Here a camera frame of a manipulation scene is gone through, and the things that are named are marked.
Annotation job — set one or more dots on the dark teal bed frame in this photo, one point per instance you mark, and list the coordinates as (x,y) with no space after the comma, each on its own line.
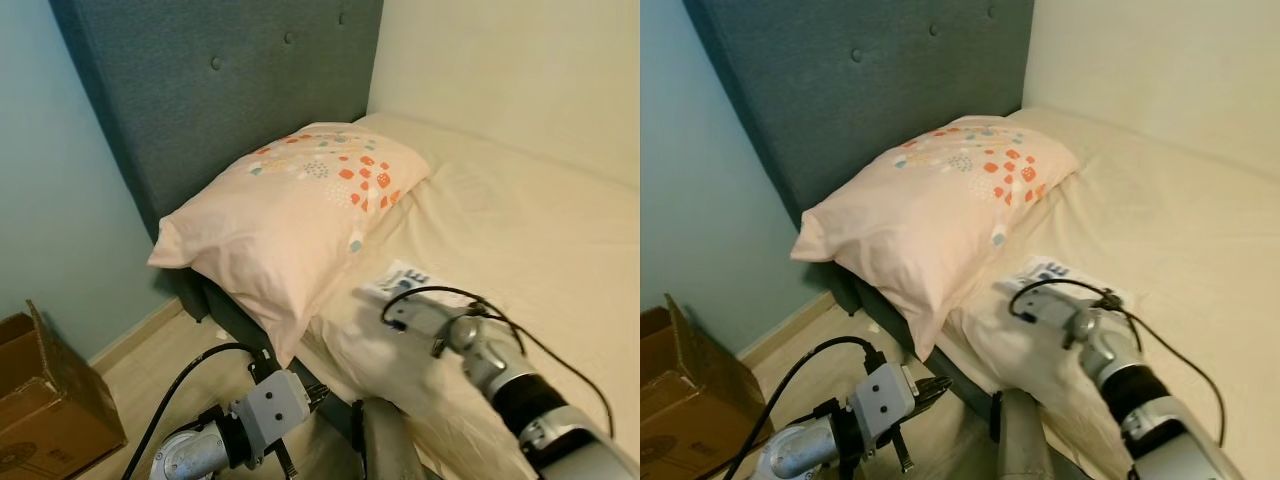
(880,310)
(225,310)

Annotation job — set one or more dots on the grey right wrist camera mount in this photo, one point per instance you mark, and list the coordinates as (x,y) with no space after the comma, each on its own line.
(420,325)
(1060,320)

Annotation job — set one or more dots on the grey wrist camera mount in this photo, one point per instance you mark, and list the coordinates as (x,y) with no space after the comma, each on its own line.
(420,325)
(885,400)
(1060,320)
(275,410)

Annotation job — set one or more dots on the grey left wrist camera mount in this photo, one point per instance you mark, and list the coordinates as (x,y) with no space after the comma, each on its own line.
(275,410)
(885,400)

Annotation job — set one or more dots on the silver robot right leg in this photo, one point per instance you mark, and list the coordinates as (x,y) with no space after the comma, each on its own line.
(1022,440)
(385,445)

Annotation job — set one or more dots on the white book with blue letters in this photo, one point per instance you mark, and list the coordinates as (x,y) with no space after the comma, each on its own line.
(405,275)
(1050,270)

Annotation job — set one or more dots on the mattress with beige sheet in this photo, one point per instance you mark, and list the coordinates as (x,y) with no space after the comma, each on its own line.
(1180,220)
(540,230)

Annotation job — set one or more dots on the dark teal padded headboard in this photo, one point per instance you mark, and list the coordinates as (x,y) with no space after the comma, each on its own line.
(230,80)
(880,70)

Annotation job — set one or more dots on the pink pillow with orange dots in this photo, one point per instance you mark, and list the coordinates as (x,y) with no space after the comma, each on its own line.
(270,220)
(920,210)

